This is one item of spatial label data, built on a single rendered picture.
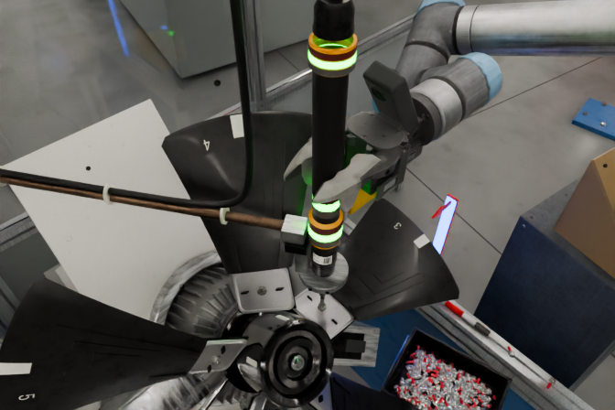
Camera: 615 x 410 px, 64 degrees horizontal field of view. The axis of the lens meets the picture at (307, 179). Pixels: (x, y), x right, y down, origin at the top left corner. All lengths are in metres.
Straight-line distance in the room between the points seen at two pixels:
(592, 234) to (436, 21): 0.60
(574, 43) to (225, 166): 0.50
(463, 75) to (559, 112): 2.78
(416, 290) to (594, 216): 0.46
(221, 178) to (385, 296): 0.33
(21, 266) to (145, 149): 0.60
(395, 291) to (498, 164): 2.14
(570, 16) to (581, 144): 2.52
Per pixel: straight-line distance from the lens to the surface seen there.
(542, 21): 0.78
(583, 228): 1.21
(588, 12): 0.77
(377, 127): 0.59
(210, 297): 0.82
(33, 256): 1.39
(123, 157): 0.89
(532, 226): 1.25
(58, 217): 0.88
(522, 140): 3.14
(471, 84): 0.70
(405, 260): 0.88
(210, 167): 0.72
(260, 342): 0.70
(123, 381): 0.72
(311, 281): 0.69
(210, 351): 0.71
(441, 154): 2.89
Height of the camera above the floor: 1.88
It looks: 45 degrees down
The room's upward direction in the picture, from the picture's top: straight up
